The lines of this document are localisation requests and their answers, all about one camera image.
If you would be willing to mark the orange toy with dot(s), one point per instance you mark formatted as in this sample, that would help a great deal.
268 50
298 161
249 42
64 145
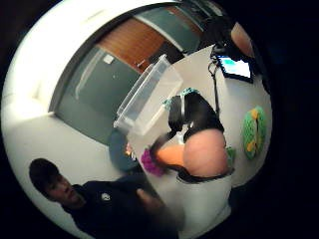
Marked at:
170 154

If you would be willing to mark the clear plastic storage bin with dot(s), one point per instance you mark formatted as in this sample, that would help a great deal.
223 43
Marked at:
146 99

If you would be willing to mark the black monitor screen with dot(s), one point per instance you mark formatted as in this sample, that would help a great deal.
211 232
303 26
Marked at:
235 68

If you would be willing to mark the green and yellow round toy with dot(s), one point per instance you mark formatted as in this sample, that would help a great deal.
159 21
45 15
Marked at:
254 132

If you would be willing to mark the purple toy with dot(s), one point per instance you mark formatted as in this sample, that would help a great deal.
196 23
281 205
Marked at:
151 163

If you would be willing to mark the brown wooden door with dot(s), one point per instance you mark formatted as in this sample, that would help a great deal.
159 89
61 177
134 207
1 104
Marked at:
133 43

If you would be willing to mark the white paper sign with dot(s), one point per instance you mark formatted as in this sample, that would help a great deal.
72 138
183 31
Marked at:
108 59

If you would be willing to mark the person in black shirt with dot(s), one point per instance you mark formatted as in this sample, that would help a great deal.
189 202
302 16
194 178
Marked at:
99 205

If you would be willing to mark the black camera stand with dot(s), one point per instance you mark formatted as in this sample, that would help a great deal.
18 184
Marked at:
219 33

